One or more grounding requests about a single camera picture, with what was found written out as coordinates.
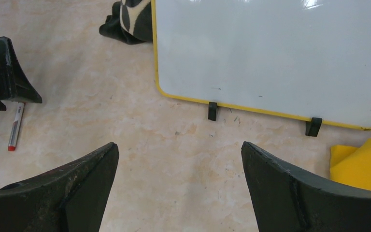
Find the black whiteboard foot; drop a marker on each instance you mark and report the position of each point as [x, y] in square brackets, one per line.
[212, 111]
[312, 127]

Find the yellow cloth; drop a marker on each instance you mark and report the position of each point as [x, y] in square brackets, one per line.
[351, 165]

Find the black left whiteboard foot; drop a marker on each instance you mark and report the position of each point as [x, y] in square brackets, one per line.
[212, 111]

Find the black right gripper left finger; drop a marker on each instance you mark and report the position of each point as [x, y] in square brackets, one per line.
[69, 198]

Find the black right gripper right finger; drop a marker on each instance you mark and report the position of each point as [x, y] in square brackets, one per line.
[287, 198]

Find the yellow framed whiteboard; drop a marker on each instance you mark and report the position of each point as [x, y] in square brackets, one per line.
[299, 59]

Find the black floral pillow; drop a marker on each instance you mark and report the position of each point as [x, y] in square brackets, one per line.
[130, 22]

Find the white red capped marker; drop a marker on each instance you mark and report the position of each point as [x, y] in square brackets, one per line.
[16, 127]

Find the black right whiteboard foot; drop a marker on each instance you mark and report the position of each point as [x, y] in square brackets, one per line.
[312, 127]

